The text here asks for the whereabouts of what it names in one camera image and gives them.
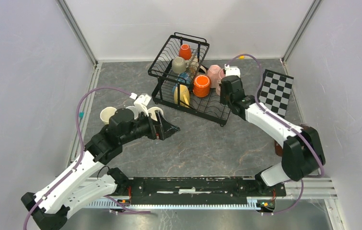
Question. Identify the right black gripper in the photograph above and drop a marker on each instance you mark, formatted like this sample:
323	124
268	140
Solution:
222	99

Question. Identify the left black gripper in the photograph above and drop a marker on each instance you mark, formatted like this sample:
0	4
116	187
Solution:
161	129

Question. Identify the light blue faceted mug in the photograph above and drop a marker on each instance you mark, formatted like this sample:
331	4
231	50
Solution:
153	110

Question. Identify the pink faceted mug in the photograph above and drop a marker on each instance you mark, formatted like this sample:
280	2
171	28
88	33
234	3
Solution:
213	75

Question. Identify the salmon floral mug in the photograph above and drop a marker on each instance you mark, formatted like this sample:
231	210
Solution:
134	110

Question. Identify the yellow mug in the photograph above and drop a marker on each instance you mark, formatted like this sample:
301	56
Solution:
181	95

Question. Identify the yellow-green faceted mug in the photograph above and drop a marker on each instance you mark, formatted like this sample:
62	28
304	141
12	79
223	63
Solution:
106	113

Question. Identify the pink speckled mug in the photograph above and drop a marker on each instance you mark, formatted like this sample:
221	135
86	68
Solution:
220	76

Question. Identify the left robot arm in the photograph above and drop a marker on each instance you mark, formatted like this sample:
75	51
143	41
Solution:
52	206

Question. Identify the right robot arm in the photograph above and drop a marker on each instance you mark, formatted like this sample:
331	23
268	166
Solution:
302	152

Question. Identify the orange cup lower rack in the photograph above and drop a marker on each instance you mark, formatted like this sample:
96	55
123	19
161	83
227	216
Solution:
201	86

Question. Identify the orange cup rack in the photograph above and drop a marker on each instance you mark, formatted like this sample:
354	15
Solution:
201	86
185	52

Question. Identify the orange cup top rack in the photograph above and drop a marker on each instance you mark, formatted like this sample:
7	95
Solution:
185	52

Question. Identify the checkerboard calibration board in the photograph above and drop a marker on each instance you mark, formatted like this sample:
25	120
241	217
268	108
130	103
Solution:
275	91

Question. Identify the white patterned mug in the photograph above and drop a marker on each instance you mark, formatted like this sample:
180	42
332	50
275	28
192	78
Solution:
194	67

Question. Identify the blue ribbed mug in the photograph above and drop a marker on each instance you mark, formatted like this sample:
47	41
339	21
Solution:
183	79

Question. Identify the beige grey mug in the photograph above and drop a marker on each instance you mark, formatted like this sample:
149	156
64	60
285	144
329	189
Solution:
179	65

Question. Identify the brown wooden stand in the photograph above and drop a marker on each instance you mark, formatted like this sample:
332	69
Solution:
279	149

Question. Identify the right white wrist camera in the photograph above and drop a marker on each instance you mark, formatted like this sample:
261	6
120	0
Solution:
232	71

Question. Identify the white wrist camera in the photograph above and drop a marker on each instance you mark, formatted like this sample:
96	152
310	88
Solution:
232	71
141	103

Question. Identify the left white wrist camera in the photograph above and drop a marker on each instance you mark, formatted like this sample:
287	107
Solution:
141	103

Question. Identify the black wire dish rack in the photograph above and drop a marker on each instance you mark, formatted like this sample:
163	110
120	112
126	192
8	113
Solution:
169	82

